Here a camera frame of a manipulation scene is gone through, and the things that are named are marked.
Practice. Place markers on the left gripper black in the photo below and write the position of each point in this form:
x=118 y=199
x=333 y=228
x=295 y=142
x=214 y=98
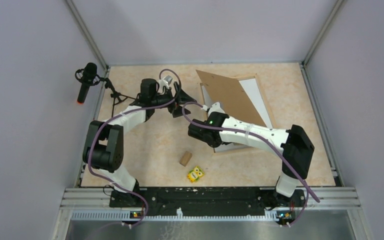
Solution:
x=183 y=97

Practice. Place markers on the small wooden block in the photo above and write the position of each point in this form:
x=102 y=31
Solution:
x=186 y=157

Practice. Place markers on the brown cardboard backing board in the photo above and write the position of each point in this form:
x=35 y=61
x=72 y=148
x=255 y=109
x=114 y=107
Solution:
x=232 y=97

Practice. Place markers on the printed photo sheet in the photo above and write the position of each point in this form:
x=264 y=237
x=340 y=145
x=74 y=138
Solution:
x=256 y=96

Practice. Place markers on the light wooden picture frame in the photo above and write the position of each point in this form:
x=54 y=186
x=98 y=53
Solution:
x=265 y=96

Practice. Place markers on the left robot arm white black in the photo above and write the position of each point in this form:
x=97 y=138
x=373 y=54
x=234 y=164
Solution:
x=104 y=145

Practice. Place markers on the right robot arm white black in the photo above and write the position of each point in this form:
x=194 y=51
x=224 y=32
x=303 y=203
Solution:
x=292 y=146

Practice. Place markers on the yellow owl toy block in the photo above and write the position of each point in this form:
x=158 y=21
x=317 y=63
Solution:
x=195 y=174

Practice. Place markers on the black microphone on tripod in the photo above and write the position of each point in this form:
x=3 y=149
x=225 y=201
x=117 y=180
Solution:
x=88 y=77

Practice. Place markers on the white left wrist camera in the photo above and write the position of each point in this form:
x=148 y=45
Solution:
x=166 y=81

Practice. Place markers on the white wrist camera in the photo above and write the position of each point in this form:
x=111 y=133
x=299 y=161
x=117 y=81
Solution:
x=166 y=81
x=215 y=107

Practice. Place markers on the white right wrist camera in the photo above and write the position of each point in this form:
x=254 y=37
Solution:
x=215 y=107

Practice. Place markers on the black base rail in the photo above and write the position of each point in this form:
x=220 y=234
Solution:
x=207 y=201

